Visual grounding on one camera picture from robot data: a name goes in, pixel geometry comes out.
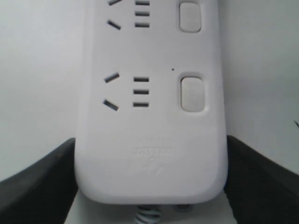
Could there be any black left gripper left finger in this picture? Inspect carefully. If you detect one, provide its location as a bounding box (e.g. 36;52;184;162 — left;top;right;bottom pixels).
0;138;78;224

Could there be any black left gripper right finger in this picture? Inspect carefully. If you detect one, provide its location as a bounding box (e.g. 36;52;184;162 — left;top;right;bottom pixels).
224;135;299;224

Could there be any white five-outlet power strip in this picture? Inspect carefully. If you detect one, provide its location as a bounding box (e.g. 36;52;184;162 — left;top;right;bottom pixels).
75;0;228;205

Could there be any grey power cable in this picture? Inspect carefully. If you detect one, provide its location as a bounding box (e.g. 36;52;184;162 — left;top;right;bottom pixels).
133;204;162;224

